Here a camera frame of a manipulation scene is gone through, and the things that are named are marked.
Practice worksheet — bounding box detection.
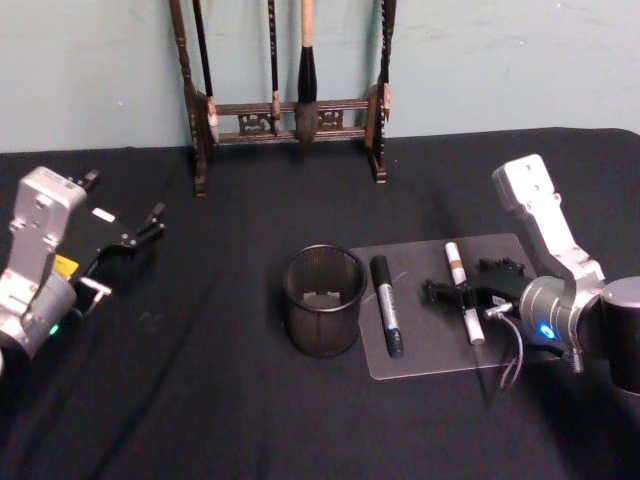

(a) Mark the thin dark-handled calligraphy brush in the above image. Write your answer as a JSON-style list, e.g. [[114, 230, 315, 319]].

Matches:
[[191, 0, 220, 127]]

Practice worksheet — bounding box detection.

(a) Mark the large black-ferruled calligraphy brush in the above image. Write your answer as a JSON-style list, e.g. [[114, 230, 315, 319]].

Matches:
[[293, 0, 320, 150]]

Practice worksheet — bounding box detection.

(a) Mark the black mesh pen cup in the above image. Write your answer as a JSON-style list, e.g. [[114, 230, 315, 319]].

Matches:
[[281, 243, 369, 359]]

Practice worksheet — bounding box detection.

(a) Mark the clear plastic board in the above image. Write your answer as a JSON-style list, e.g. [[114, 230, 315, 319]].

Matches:
[[347, 232, 539, 382]]

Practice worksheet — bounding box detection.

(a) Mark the slim dark calligraphy brush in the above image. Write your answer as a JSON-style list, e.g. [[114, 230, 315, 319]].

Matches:
[[266, 0, 282, 135]]

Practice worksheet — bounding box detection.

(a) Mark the black table cloth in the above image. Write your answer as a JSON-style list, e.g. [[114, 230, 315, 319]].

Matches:
[[0, 126, 640, 480]]

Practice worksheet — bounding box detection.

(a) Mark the white marker pen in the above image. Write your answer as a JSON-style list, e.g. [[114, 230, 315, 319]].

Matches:
[[443, 241, 488, 347]]

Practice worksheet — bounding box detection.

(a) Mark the thin grey gripper cable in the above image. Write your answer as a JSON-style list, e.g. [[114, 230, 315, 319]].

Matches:
[[485, 303, 527, 392]]

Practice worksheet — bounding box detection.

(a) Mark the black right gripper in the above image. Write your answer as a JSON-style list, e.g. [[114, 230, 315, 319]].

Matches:
[[423, 256, 534, 312]]

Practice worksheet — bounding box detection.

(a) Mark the black marker pen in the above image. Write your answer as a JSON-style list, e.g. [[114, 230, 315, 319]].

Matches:
[[368, 254, 407, 360]]

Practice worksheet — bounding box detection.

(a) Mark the dark wooden brush rack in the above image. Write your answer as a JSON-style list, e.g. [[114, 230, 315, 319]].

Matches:
[[168, 0, 397, 198]]

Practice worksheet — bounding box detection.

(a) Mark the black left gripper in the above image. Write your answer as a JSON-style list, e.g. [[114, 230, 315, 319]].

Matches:
[[51, 168, 168, 303]]

